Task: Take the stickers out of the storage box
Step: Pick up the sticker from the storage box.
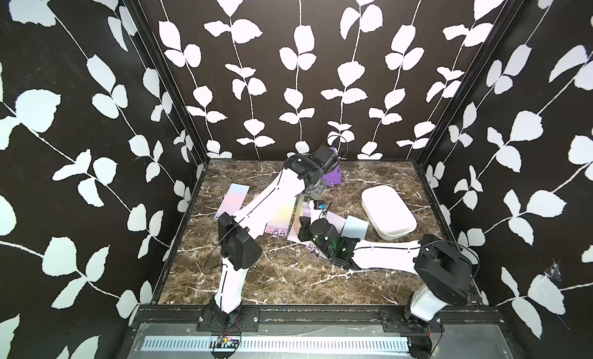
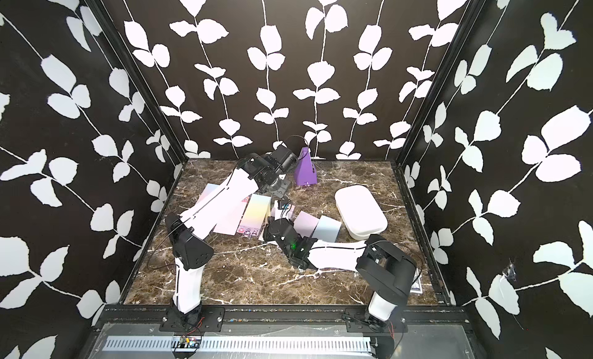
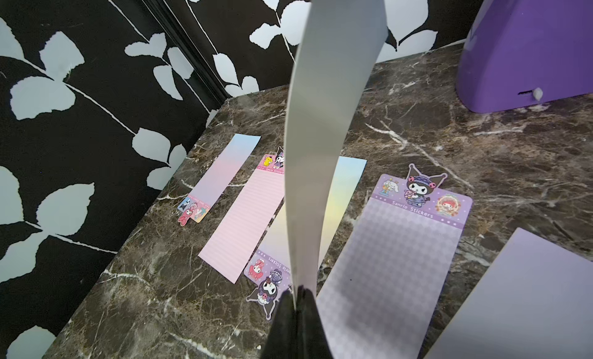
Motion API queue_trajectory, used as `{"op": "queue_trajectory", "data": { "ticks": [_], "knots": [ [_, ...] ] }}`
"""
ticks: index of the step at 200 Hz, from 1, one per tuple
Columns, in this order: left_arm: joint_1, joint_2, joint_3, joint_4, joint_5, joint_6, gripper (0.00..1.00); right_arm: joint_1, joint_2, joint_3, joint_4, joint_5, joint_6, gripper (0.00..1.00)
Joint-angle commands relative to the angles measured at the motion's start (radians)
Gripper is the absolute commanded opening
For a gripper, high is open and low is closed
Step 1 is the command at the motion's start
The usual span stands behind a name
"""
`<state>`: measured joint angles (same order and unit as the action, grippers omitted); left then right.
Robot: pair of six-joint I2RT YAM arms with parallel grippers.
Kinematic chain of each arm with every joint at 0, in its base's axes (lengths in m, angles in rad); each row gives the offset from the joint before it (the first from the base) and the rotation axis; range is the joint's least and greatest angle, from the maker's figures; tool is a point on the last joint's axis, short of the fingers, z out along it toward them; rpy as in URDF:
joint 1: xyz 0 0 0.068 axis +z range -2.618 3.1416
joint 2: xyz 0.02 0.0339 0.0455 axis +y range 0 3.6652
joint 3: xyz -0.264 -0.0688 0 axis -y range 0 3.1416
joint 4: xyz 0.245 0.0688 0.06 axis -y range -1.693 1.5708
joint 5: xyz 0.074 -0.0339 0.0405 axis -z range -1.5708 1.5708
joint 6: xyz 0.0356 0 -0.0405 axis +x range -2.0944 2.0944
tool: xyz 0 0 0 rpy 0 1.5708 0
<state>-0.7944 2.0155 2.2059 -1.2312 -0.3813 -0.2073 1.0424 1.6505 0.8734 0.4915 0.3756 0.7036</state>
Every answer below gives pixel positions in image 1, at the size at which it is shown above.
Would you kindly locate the purple sticker sheet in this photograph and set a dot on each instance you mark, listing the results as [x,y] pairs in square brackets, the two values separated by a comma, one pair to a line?
[279,225]

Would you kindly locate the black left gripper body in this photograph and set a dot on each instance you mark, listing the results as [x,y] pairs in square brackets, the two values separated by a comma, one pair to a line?
[319,191]

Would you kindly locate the purple plastic object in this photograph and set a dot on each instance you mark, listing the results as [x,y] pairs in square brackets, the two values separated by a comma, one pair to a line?
[333,178]

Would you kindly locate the plain lilac sticker sheet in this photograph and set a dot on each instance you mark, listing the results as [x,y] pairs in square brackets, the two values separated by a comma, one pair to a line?
[338,222]

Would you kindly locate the white perforated cable duct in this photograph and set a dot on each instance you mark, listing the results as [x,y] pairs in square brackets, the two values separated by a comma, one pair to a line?
[282,344]

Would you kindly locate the cream pink sticker sheet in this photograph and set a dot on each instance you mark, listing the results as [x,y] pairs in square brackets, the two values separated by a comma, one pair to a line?
[299,212]

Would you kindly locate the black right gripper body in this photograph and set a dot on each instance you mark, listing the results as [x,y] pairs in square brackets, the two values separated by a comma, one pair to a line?
[309,233]

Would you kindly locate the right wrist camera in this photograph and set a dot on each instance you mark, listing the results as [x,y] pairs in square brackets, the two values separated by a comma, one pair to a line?
[318,209]

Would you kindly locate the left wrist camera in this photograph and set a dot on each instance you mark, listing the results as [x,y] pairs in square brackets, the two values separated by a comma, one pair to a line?
[326,157]

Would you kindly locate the white plastic storage box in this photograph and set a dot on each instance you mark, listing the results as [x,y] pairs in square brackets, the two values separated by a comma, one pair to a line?
[388,213]

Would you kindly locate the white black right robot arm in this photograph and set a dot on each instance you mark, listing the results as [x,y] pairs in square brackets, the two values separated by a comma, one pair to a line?
[445,271]

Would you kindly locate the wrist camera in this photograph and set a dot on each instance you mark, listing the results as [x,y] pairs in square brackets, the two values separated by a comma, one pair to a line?
[318,209]
[326,157]

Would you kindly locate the white rainbow sticker sheet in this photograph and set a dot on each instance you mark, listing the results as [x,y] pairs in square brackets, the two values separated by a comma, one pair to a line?
[355,228]

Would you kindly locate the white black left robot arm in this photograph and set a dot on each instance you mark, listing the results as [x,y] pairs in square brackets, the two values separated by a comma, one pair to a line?
[300,174]

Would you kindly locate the small electronics board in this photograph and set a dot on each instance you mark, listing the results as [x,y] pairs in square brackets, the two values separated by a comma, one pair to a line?
[225,343]

